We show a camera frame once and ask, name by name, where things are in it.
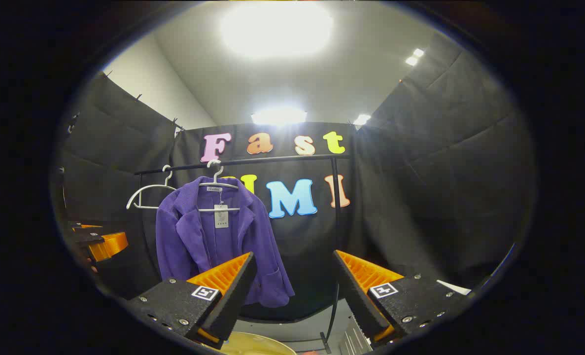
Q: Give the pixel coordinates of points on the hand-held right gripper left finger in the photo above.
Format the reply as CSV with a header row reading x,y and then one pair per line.
x,y
233,301

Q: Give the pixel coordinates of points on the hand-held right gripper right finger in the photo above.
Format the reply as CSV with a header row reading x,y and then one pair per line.
x,y
356,301

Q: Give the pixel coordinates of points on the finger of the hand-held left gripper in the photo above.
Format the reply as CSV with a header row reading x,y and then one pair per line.
x,y
92,237
83,227

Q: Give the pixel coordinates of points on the beige laundry hamper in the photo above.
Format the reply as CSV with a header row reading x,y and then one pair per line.
x,y
258,345

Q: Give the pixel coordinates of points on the purple ribbed jacket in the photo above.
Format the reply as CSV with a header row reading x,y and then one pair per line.
x,y
193,246

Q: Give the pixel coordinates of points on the white plastic hanger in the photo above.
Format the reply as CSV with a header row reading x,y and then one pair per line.
x,y
234,209
150,186

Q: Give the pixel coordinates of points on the black metal clothes rack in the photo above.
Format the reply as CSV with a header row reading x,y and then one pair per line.
x,y
282,159

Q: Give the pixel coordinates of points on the grey ribbed panel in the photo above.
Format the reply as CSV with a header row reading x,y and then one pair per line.
x,y
354,342

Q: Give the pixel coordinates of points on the white board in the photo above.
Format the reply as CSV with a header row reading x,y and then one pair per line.
x,y
452,287

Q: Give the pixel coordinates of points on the black backdrop cloth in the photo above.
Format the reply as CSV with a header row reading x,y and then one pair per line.
x,y
445,172

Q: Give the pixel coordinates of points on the small ceiling light panel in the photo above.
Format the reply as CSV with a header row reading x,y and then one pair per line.
x,y
411,60
418,52

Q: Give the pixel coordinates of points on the large ceiling light panel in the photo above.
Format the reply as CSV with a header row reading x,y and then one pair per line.
x,y
275,29

